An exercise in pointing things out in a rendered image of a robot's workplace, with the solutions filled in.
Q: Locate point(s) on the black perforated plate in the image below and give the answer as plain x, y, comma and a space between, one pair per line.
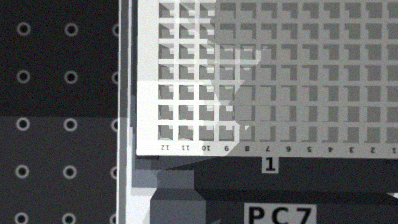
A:
59, 62

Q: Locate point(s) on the white well plate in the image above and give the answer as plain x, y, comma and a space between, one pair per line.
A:
249, 78

